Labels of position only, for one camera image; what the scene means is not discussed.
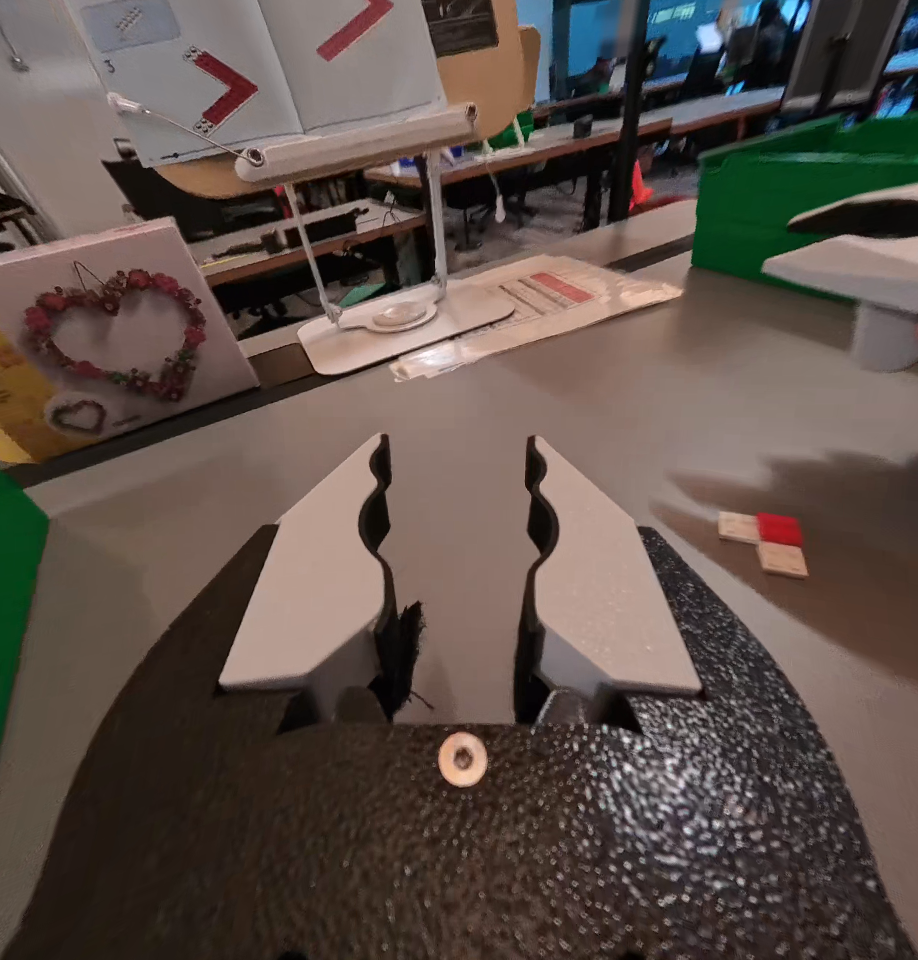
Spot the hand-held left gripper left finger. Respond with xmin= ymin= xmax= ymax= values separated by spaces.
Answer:
xmin=217 ymin=432 xmax=397 ymax=727

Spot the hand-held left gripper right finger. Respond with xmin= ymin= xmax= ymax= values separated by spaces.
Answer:
xmin=513 ymin=435 xmax=705 ymax=706

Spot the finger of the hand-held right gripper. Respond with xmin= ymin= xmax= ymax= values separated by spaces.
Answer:
xmin=787 ymin=178 xmax=918 ymax=243
xmin=761 ymin=234 xmax=918 ymax=374

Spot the red lego plate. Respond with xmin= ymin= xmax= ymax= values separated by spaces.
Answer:
xmin=755 ymin=512 xmax=805 ymax=549

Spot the lego instruction booklet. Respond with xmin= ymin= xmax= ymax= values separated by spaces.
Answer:
xmin=61 ymin=0 xmax=448 ymax=168

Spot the lego set box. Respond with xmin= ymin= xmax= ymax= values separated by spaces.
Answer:
xmin=0 ymin=216 xmax=262 ymax=465

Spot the green plastic bin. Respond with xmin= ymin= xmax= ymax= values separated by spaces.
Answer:
xmin=690 ymin=111 xmax=918 ymax=303
xmin=0 ymin=441 xmax=51 ymax=822

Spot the black metal pole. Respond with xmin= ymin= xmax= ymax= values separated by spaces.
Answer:
xmin=607 ymin=0 xmax=652 ymax=224

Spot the clear plastic bag with papers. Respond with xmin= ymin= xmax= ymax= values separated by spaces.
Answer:
xmin=390 ymin=253 xmax=686 ymax=382

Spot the wooden book stand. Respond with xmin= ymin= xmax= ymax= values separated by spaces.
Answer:
xmin=105 ymin=24 xmax=542 ymax=378

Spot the long office desk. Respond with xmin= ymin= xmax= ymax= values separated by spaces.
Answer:
xmin=365 ymin=86 xmax=786 ymax=189

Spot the wooden office desk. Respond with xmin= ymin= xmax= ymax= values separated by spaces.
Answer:
xmin=196 ymin=204 xmax=430 ymax=290

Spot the black office chair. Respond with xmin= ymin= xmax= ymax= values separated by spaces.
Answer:
xmin=445 ymin=176 xmax=538 ymax=249

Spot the black printed sheet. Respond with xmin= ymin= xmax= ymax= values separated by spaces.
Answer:
xmin=421 ymin=0 xmax=499 ymax=59

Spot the grey pendant lamp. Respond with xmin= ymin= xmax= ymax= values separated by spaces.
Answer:
xmin=0 ymin=0 xmax=32 ymax=74

